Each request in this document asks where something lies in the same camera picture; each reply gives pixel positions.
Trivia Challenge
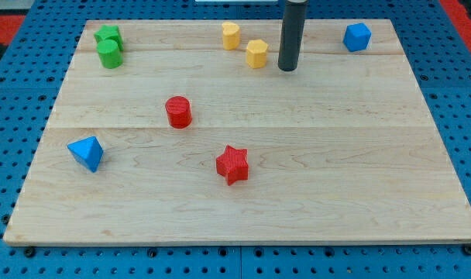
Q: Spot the yellow hexagon block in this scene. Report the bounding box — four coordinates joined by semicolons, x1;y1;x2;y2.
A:
246;40;268;69

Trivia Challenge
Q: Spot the yellow heart block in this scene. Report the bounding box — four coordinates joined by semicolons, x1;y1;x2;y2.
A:
222;22;240;50

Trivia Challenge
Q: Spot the red star block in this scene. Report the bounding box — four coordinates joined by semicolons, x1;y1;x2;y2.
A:
215;145;249;186

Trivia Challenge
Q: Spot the wooden board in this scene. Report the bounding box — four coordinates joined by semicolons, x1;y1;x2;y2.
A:
4;19;471;246

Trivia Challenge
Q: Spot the red cylinder block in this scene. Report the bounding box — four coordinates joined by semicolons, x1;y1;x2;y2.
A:
165;96;192;129

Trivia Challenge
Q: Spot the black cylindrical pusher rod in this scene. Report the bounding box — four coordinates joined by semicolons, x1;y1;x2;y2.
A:
278;0;308;71

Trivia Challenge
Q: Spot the blue triangle block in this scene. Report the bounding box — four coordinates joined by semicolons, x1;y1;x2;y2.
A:
67;136;104;173

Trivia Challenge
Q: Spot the green cylinder block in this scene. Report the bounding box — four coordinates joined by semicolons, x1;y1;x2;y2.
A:
96;40;123;69

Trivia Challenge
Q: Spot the blue cube block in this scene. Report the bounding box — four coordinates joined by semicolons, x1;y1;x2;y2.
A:
343;22;372;52

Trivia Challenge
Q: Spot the green star block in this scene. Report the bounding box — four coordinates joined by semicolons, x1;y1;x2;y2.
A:
94;25;123;51

